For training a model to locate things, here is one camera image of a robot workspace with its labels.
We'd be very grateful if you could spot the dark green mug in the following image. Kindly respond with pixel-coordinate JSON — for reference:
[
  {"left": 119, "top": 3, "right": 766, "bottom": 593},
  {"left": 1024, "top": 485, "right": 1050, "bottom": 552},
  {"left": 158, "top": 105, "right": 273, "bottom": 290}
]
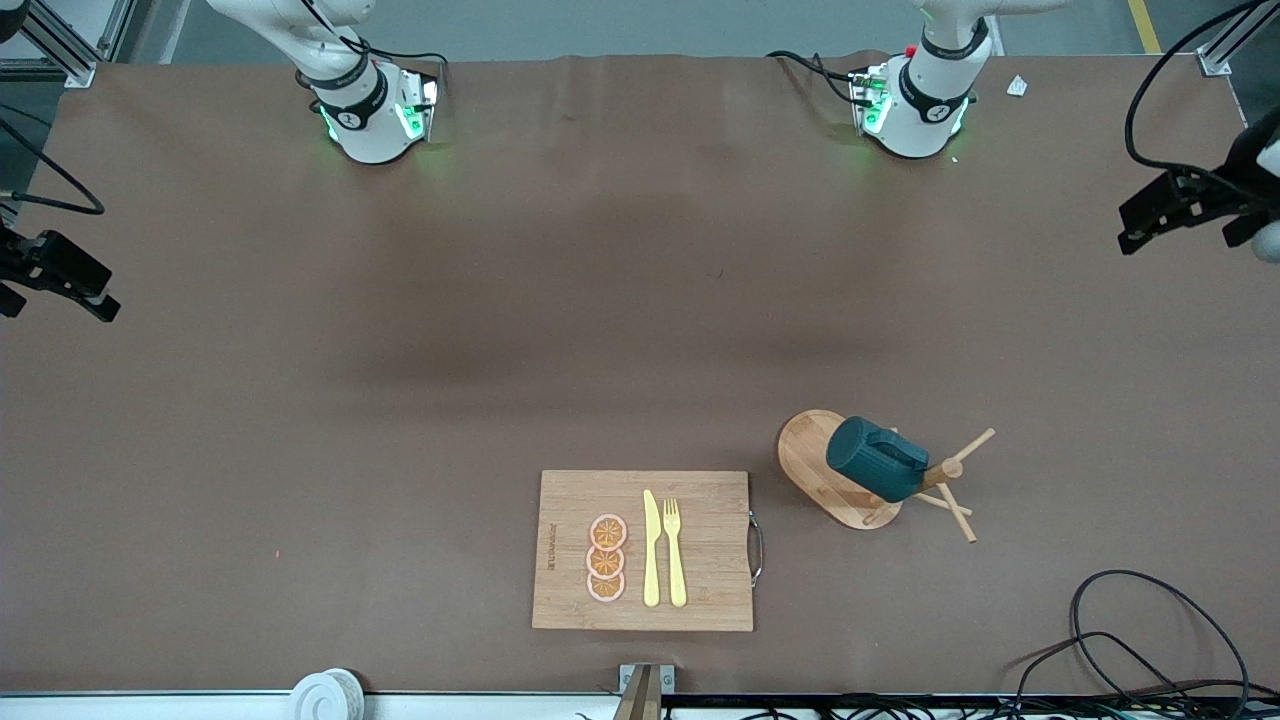
[{"left": 826, "top": 416, "right": 931, "bottom": 504}]

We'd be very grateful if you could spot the wooden mug rack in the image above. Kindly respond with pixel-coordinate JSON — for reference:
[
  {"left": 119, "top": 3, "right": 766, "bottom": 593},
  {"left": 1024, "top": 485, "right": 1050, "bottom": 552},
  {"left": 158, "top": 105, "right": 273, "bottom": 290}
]
[{"left": 778, "top": 408, "right": 998, "bottom": 544}]

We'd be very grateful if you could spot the white tape roll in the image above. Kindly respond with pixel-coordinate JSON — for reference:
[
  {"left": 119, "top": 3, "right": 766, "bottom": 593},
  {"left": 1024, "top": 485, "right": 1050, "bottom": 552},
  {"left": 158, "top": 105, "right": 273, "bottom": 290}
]
[{"left": 290, "top": 668, "right": 366, "bottom": 720}]

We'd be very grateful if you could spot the bamboo cutting board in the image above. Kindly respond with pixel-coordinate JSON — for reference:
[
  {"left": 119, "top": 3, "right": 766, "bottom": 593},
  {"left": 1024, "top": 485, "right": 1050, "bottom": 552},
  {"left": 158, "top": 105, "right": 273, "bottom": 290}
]
[{"left": 531, "top": 470, "right": 766, "bottom": 633}]

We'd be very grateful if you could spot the yellow plastic fork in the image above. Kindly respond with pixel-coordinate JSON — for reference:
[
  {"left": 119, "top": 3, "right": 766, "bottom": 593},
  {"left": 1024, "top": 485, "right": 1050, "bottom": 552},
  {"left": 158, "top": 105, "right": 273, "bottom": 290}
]
[{"left": 663, "top": 498, "right": 689, "bottom": 608}]

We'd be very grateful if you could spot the yellow plastic knife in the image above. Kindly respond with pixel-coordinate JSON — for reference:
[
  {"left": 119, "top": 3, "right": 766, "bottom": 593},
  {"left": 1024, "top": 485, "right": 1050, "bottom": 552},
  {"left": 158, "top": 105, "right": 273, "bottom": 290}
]
[{"left": 643, "top": 489, "right": 662, "bottom": 608}]

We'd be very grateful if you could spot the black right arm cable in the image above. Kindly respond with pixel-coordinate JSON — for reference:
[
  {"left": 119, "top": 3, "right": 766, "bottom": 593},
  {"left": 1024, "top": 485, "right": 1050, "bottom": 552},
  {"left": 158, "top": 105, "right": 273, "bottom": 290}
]
[{"left": 0, "top": 115, "right": 106, "bottom": 215}]

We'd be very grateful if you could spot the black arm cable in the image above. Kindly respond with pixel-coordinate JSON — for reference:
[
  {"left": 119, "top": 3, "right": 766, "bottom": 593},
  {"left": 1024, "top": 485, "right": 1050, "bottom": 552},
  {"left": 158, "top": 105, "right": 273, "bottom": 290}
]
[
  {"left": 0, "top": 115, "right": 106, "bottom": 215},
  {"left": 1124, "top": 0, "right": 1280, "bottom": 191}
]

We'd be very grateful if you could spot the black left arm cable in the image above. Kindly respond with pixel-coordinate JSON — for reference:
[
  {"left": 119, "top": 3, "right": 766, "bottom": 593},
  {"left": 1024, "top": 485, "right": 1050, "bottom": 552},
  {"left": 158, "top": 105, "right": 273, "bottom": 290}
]
[{"left": 1124, "top": 0, "right": 1280, "bottom": 191}]

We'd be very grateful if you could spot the aluminium frame profile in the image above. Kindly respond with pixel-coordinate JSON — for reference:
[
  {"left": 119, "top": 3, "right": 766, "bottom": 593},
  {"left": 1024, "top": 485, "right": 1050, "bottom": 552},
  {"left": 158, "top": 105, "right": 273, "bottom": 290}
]
[
  {"left": 1195, "top": 0, "right": 1280, "bottom": 78},
  {"left": 20, "top": 0, "right": 136, "bottom": 88}
]

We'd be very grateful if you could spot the black looped floor cable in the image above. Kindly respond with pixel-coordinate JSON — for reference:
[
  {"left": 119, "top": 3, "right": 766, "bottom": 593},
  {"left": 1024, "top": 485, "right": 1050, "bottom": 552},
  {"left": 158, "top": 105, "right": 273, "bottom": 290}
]
[
  {"left": 1068, "top": 570, "right": 1251, "bottom": 706},
  {"left": 1010, "top": 630, "right": 1201, "bottom": 716}
]

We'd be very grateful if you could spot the black base power cable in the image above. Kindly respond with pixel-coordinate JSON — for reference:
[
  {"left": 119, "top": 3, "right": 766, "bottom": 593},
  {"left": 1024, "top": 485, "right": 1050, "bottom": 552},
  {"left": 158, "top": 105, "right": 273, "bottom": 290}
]
[
  {"left": 768, "top": 50, "right": 863, "bottom": 106},
  {"left": 345, "top": 30, "right": 449, "bottom": 71}
]

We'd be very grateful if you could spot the white table edge rail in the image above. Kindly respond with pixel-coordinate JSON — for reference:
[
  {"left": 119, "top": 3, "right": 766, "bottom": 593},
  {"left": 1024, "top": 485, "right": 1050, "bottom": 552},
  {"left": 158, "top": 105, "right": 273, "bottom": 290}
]
[{"left": 0, "top": 692, "right": 621, "bottom": 720}]

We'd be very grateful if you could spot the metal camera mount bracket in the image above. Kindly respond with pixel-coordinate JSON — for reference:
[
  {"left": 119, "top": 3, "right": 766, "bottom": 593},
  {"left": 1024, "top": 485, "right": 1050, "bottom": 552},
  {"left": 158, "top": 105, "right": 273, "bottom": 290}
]
[{"left": 612, "top": 663, "right": 676, "bottom": 720}]

